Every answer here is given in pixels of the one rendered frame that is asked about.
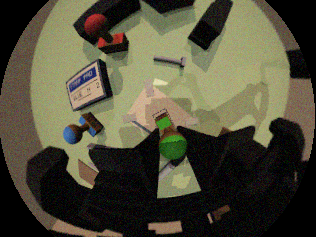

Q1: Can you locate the beige paper card taped down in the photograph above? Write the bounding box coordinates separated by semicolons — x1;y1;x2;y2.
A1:
122;78;199;135

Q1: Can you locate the red rubber stamp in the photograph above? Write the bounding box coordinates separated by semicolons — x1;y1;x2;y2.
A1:
85;13;129;54

